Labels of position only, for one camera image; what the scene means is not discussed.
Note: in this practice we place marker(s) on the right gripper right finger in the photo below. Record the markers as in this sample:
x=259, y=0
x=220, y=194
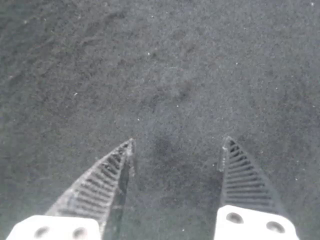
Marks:
x=245, y=185

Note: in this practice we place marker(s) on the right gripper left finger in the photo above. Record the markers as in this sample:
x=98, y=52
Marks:
x=95, y=190

